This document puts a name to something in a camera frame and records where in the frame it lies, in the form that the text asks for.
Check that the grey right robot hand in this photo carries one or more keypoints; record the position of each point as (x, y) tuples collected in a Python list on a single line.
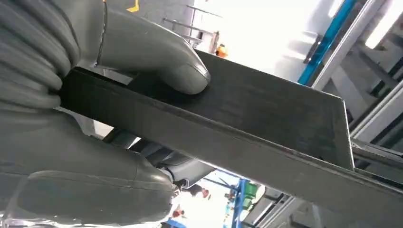
[(78, 176)]

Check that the ribbed grey right robot arm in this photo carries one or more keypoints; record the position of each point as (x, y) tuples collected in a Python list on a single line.
[(28, 53)]

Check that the green box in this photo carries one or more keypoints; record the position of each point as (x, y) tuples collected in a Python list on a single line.
[(251, 190)]

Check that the orange object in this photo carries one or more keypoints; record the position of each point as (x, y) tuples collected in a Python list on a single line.
[(222, 51)]

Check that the blue metal beam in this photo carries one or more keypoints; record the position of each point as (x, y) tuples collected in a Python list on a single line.
[(327, 41)]

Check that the blue metal post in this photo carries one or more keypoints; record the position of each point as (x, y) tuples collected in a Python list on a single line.
[(237, 207)]

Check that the grey metal rail rack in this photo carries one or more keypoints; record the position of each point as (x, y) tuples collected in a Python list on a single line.
[(195, 30)]

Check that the grey aluminium frame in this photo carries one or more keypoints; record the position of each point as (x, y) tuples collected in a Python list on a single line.
[(346, 44)]

